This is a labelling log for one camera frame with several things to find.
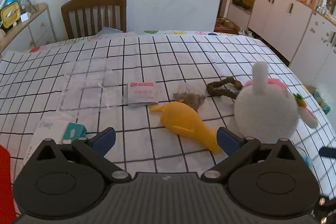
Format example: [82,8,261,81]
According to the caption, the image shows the clear plastic bag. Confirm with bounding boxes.
[57,59,125,111]

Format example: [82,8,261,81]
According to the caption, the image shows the white tissue pack teal print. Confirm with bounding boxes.
[24,119,87,162]

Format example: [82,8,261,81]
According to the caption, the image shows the white plush bunny toy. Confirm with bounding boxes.
[234,61,318,143]

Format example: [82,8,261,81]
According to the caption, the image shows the brown hair scrunchie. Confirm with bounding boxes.
[206,77,243,100]

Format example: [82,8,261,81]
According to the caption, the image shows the dried herb sachet bag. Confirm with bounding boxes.
[173,83,207,111]

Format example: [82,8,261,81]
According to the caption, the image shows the pink label white sachet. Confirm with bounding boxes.
[127,82,158,106]

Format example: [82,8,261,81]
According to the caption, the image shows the blue cushion on chair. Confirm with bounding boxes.
[97,27,123,35]

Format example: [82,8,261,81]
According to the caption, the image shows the wooden white side cabinet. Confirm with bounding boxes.
[1,3,56,57]

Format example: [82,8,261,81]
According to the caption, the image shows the brown wooden chair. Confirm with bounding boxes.
[61,0,126,39]

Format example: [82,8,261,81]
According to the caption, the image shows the yellow alarm clock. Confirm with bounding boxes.
[1,1,21,29]

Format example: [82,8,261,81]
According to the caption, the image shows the white wall cupboard unit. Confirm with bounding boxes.
[225,0,335,90]

